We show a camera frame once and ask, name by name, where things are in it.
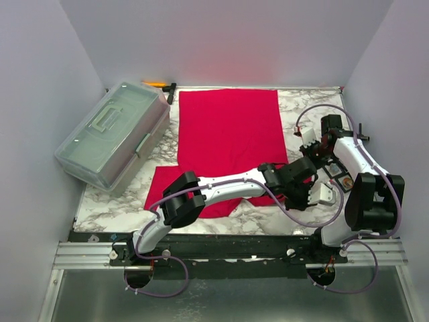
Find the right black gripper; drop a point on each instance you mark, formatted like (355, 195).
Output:
(315, 149)

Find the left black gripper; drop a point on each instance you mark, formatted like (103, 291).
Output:
(302, 204)

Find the round orange brooch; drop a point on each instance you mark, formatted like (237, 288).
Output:
(347, 183)

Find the red t-shirt garment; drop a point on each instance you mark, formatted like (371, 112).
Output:
(223, 132)

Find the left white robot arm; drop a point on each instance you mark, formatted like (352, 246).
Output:
(185, 199)

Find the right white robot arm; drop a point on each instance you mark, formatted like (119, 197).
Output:
(374, 204)

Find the black rod with knob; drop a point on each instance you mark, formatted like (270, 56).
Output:
(360, 134)

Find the black clamp tool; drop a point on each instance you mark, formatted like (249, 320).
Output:
(170, 90)

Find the clear plastic storage box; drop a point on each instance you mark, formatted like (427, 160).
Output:
(109, 147)

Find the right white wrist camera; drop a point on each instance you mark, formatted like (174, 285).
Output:
(307, 135)

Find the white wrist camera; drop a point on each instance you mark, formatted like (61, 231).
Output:
(307, 135)
(323, 194)

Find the black wire tray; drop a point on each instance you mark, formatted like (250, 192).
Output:
(338, 176)

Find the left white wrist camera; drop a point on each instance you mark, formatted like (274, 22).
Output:
(323, 194)

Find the black metal base rail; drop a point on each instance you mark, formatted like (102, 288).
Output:
(226, 256)

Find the aluminium frame rail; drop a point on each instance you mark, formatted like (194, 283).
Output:
(94, 256)

